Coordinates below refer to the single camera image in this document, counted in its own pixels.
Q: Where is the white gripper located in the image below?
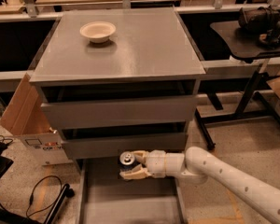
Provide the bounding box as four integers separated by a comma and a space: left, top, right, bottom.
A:
119, 150, 166, 180

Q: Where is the blue pepsi can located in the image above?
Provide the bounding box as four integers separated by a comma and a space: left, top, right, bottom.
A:
119, 151, 136, 172

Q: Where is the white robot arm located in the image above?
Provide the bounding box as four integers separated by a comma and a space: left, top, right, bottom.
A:
119, 147, 280, 224

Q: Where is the grey open bottom drawer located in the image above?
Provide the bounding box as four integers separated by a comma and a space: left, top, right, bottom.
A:
76, 157, 187, 224

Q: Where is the grey middle drawer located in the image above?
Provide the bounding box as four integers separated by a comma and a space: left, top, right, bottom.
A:
63, 133, 188, 160

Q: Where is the grey drawer cabinet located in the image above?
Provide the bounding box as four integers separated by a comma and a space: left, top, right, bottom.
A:
29, 7, 207, 170

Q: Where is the grey top drawer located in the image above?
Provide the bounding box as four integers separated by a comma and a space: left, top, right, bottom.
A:
41, 95, 197, 130

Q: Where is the brown cardboard box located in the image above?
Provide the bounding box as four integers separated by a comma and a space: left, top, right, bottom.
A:
0, 74, 72, 165

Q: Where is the white paper bowl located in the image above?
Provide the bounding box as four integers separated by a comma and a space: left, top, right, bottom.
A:
79, 21, 116, 44

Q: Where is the black stand leg left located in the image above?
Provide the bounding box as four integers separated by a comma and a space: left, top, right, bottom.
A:
0, 184, 75, 224

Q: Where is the black side table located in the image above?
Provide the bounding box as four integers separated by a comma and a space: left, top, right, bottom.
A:
195, 21, 280, 150

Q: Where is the dark headset on table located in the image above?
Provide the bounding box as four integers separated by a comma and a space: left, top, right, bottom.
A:
238, 7, 280, 48

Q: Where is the black floor cable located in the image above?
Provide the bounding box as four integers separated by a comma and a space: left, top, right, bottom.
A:
0, 175, 63, 218

